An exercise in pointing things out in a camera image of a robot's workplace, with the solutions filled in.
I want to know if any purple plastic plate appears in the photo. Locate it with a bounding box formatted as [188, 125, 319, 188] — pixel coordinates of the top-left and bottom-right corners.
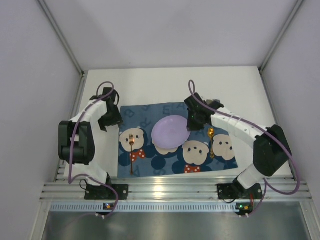
[151, 115, 191, 149]

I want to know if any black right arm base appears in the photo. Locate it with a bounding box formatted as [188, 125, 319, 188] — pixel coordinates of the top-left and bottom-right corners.
[216, 183, 263, 200]

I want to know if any gold spoon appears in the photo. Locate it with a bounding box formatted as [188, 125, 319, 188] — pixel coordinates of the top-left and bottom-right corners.
[207, 127, 215, 159]

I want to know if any beige paper cup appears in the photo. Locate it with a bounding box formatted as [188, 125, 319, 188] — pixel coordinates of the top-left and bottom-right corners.
[205, 99, 225, 110]

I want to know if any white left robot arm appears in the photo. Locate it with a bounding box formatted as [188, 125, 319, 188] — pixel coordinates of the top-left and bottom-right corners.
[58, 86, 123, 186]

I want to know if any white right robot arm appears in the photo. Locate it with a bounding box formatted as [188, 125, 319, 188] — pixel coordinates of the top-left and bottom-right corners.
[184, 93, 292, 193]

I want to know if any perforated grey cable duct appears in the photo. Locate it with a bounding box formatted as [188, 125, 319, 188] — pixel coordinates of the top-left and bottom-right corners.
[50, 202, 252, 213]

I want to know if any aluminium mounting rail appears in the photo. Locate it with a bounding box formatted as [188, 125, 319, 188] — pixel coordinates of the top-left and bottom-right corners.
[40, 176, 312, 202]

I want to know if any copper fork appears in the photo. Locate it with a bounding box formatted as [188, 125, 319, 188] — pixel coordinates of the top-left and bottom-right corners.
[129, 134, 135, 175]

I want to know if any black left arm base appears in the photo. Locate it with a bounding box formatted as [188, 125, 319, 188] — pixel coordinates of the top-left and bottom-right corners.
[79, 179, 129, 200]

